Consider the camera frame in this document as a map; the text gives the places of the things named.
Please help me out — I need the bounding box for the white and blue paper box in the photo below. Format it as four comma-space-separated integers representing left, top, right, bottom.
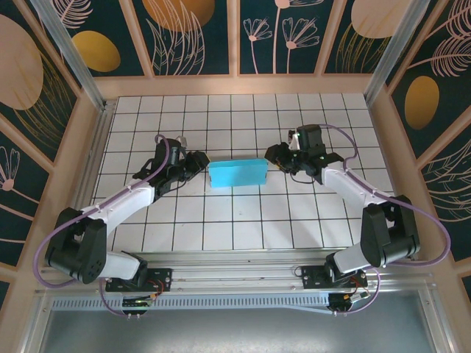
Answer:
207, 157, 269, 190

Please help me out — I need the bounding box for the small black circuit board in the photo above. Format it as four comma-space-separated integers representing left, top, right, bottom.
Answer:
123, 296, 155, 308
329, 293, 356, 310

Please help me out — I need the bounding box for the aluminium side rail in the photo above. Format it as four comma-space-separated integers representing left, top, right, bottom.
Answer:
54, 99, 117, 265

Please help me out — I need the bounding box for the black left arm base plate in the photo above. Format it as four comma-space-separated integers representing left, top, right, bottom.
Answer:
105, 267, 174, 293

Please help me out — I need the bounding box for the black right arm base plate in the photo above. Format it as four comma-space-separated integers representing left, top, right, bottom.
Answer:
300, 264, 368, 290

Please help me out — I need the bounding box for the aluminium mounting rail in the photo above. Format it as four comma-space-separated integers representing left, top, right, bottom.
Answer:
35, 246, 437, 295

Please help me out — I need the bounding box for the aluminium frame post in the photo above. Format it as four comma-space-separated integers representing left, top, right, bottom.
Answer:
364, 0, 431, 107
29, 0, 107, 111

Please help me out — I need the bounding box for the grey slotted cable duct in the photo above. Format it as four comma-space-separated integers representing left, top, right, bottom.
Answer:
51, 292, 332, 313

